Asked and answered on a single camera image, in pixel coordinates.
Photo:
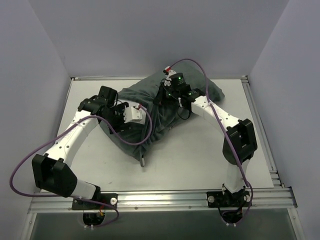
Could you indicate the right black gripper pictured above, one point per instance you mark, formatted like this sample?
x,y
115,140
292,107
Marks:
x,y
160,93

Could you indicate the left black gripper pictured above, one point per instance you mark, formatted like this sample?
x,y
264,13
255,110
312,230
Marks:
x,y
119,122

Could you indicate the zebra and green pillowcase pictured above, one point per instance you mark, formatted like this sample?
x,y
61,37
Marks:
x,y
163,117

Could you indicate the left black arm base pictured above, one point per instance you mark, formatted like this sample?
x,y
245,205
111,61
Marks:
x,y
100,200

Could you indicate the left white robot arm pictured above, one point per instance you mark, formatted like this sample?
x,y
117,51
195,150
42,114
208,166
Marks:
x,y
52,170

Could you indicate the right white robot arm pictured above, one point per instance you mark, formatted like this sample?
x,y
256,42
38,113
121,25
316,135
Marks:
x,y
239,144

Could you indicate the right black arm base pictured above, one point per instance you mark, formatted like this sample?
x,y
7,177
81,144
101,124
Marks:
x,y
229,205

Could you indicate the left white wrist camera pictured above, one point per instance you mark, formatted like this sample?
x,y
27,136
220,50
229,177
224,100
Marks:
x,y
132,114

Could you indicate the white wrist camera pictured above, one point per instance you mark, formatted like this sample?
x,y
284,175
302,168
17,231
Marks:
x,y
132,114
168,72

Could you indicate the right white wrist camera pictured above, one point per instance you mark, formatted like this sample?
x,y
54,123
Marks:
x,y
168,72

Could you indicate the aluminium mounting rail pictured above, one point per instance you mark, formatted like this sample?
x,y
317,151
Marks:
x,y
163,201

